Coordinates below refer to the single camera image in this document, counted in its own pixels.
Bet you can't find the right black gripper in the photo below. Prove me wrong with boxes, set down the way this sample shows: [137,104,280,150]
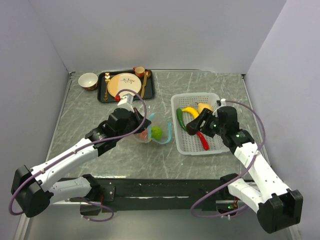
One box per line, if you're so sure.
[187,107,226,138]

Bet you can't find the yellow toy banana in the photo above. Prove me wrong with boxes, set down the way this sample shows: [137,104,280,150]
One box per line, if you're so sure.
[182,106,200,119]

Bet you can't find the red chili pepper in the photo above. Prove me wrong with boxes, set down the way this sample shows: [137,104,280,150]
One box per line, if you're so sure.
[196,131,210,151]

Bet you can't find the yellow toy potato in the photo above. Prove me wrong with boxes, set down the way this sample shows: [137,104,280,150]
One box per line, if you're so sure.
[196,102,213,114]

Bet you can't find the orange toy pumpkin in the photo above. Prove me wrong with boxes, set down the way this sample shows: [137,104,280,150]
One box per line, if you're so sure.
[138,129,149,142]

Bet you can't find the green toy fruit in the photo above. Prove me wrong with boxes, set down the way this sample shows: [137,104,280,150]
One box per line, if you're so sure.
[151,126,164,141]

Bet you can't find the clear zip top bag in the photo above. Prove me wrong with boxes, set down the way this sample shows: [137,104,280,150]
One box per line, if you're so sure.
[132,112,172,145]

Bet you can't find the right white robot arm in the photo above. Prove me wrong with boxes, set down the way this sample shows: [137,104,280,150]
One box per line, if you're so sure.
[186,106,303,234]

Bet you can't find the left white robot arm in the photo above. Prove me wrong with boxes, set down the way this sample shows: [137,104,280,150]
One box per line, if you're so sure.
[11,107,152,218]

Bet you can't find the white plastic basket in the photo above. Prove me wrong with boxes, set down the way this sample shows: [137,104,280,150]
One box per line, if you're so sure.
[171,92,229,156]

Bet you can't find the green chili pepper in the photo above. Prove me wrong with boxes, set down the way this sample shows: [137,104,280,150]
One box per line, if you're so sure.
[176,108,187,131]

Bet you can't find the black serving tray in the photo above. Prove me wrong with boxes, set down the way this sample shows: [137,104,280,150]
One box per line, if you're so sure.
[97,70,155,103]

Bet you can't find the orange and cream plate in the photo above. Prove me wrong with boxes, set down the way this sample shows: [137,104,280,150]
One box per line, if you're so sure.
[107,73,142,97]

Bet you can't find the gold fork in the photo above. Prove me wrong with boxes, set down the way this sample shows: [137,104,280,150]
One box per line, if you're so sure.
[103,72,111,101]

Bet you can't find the white and red bowl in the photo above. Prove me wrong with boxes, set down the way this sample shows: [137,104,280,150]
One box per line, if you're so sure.
[78,72,98,92]

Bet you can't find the orange cup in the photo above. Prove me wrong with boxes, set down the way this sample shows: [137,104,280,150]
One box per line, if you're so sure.
[133,66,146,78]

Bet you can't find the gold knife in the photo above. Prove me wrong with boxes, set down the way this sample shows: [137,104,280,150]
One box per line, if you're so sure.
[140,71,148,98]

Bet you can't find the gold spoon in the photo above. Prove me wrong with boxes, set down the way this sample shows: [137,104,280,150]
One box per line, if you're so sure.
[145,70,152,78]

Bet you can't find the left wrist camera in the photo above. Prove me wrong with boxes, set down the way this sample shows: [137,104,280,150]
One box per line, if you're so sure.
[117,93,134,108]

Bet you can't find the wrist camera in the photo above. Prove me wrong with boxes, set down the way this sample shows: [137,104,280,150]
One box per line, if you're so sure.
[117,93,134,108]
[216,98,227,108]

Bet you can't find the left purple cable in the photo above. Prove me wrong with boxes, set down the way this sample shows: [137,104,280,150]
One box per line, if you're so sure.
[8,89,148,223]

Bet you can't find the purple cable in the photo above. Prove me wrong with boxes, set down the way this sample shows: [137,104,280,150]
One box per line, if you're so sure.
[190,99,266,219]
[8,89,148,223]

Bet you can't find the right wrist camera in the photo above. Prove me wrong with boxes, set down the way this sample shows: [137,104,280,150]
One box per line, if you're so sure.
[216,98,227,108]

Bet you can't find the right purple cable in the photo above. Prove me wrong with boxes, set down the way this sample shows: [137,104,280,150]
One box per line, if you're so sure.
[190,99,266,219]

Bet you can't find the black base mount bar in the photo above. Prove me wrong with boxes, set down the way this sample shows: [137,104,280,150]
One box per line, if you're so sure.
[69,174,251,217]

